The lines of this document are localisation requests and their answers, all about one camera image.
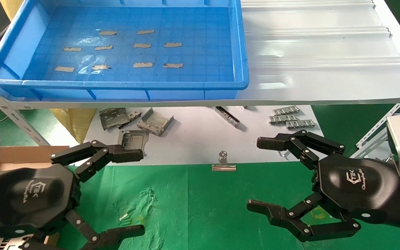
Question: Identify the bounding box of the green table cloth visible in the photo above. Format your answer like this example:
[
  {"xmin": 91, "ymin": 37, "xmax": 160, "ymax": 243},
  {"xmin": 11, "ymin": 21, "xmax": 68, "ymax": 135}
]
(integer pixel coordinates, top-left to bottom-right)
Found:
[{"xmin": 0, "ymin": 161, "xmax": 400, "ymax": 250}]

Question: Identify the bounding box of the dark narrow metal bar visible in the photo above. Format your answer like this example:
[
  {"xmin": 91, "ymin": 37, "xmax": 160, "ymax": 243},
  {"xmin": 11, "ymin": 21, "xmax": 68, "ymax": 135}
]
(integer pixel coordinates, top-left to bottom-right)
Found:
[{"xmin": 215, "ymin": 106, "xmax": 240, "ymax": 127}]

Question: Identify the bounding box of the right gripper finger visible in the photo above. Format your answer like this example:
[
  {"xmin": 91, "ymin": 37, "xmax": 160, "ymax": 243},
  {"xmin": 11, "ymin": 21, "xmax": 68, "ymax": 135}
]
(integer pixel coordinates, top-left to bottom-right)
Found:
[
  {"xmin": 247, "ymin": 193, "xmax": 362, "ymax": 242},
  {"xmin": 257, "ymin": 130, "xmax": 345, "ymax": 170}
]

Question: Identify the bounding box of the brown cardboard box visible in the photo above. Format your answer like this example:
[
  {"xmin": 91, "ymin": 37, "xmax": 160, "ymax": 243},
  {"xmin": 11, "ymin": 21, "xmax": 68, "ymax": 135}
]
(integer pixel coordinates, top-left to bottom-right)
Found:
[{"xmin": 0, "ymin": 145, "xmax": 70, "ymax": 245}]

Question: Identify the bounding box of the yellow woven bag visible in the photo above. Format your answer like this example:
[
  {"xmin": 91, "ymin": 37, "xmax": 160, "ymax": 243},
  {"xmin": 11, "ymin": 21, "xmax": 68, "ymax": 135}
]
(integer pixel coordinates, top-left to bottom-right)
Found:
[
  {"xmin": 49, "ymin": 108, "xmax": 97, "ymax": 144},
  {"xmin": 0, "ymin": 0, "xmax": 25, "ymax": 21}
]

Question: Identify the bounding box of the grey perforated angle bar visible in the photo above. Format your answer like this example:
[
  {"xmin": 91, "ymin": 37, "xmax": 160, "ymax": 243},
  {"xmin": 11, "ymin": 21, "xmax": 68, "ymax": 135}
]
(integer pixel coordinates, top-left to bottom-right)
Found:
[{"xmin": 0, "ymin": 75, "xmax": 56, "ymax": 155}]

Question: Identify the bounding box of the white shelf board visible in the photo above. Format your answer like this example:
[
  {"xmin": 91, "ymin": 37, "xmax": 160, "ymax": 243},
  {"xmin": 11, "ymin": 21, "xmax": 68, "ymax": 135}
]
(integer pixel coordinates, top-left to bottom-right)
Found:
[{"xmin": 49, "ymin": 106, "xmax": 325, "ymax": 166}]

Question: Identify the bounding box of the silver metal binder clip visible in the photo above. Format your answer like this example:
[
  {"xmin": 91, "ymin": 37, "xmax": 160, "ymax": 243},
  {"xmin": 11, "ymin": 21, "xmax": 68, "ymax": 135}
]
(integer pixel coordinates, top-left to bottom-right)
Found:
[{"xmin": 211, "ymin": 151, "xmax": 237, "ymax": 172}]

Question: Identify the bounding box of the silver notched metal strip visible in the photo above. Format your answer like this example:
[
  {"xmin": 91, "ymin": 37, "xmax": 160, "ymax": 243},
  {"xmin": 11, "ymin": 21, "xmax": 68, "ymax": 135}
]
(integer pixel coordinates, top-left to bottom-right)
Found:
[
  {"xmin": 272, "ymin": 106, "xmax": 300, "ymax": 116},
  {"xmin": 285, "ymin": 119, "xmax": 316, "ymax": 130},
  {"xmin": 268, "ymin": 115, "xmax": 298, "ymax": 124}
]

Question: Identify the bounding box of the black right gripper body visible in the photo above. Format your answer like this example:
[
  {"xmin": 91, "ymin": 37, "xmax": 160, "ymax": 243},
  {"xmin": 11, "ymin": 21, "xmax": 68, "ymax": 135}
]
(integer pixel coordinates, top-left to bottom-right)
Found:
[{"xmin": 312, "ymin": 154, "xmax": 400, "ymax": 232}]

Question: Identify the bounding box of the white perforated angle bar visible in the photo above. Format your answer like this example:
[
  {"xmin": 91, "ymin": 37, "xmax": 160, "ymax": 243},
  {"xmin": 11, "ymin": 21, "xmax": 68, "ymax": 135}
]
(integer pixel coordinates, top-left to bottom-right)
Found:
[{"xmin": 351, "ymin": 98, "xmax": 400, "ymax": 159}]

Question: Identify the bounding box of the blue plastic tray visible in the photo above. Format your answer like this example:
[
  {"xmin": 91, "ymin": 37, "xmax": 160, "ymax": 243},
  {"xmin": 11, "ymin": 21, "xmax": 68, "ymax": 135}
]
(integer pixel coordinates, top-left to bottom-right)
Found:
[{"xmin": 0, "ymin": 0, "xmax": 249, "ymax": 101}]

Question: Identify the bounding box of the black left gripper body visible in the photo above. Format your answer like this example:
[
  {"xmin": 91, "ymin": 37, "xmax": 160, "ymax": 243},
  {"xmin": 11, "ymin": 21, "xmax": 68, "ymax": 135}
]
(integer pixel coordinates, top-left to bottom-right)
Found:
[{"xmin": 0, "ymin": 163, "xmax": 82, "ymax": 241}]

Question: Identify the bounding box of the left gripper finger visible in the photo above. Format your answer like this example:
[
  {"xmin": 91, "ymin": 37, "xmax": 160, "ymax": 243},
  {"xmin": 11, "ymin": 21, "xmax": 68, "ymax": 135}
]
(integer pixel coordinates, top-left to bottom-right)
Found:
[
  {"xmin": 50, "ymin": 140, "xmax": 144, "ymax": 183},
  {"xmin": 21, "ymin": 209, "xmax": 145, "ymax": 250}
]

